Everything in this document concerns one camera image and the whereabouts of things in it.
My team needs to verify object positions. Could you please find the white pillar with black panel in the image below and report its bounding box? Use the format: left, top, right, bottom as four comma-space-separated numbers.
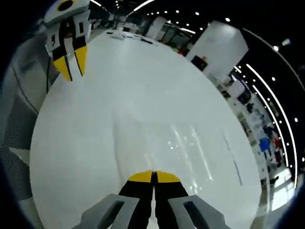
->
185, 20, 249, 75

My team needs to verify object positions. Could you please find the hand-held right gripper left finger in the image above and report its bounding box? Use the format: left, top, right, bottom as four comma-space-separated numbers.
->
71, 169, 153, 229

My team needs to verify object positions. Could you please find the long ceiling light strip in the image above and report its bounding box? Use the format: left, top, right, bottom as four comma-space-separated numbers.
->
246, 63, 299, 189
252, 84, 291, 168

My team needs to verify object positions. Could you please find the grey mesh office chair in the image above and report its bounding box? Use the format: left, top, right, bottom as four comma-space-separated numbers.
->
0, 33, 52, 207

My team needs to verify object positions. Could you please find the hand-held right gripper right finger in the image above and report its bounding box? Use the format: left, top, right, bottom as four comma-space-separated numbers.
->
154, 170, 231, 229

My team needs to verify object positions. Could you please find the black wall panel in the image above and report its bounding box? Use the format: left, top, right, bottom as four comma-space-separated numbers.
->
191, 54, 208, 72

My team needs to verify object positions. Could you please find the clear plastic resealable bag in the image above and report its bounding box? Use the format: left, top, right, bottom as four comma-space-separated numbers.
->
111, 112, 215, 194

